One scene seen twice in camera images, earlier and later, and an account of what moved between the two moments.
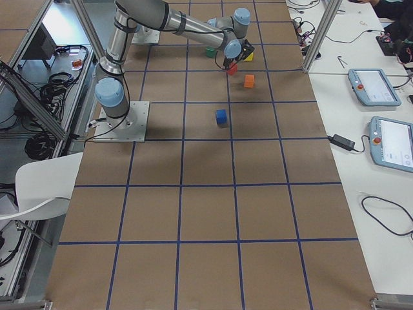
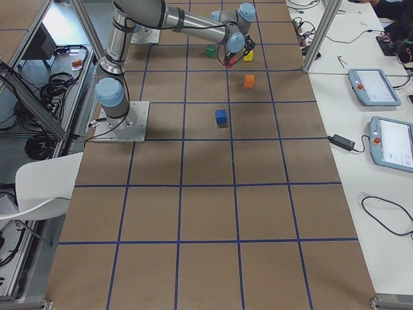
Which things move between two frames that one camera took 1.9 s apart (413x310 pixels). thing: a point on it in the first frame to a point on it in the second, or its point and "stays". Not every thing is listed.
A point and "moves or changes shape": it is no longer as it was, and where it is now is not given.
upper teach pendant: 372,88 stays
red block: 233,70 moves or changes shape
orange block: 249,81 stays
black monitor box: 42,46 stays
